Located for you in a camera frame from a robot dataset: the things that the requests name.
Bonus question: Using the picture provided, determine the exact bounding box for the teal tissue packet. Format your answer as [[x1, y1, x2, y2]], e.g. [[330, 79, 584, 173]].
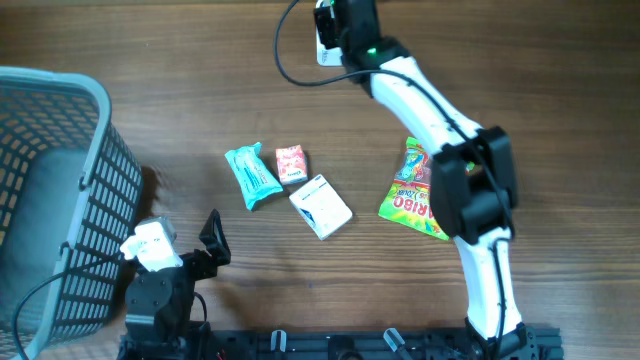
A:
[[225, 142, 283, 211]]

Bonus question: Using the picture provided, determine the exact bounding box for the small orange candy box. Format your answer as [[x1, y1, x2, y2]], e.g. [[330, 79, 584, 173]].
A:
[[275, 145, 308, 185]]

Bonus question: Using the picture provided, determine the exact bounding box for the white blue paper box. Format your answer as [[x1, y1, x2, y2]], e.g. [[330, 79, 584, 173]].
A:
[[289, 174, 353, 240]]

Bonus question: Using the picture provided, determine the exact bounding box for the Haribo gummy candy bag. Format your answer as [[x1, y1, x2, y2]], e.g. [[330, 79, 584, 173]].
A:
[[378, 137, 449, 241]]

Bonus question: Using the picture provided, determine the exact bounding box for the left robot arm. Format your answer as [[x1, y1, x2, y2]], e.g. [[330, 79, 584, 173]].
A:
[[118, 210, 231, 359]]

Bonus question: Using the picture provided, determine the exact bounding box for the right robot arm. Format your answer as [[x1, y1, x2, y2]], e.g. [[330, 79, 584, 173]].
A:
[[313, 1, 526, 359]]

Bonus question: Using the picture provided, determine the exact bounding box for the white barcode scanner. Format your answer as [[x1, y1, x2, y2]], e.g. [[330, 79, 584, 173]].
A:
[[313, 0, 342, 67]]

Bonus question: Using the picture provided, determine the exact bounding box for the grey plastic mesh basket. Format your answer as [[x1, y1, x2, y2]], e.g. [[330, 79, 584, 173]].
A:
[[1, 67, 144, 359]]

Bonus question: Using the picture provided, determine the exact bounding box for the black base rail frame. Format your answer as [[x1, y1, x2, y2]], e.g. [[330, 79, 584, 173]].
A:
[[118, 327, 565, 360]]

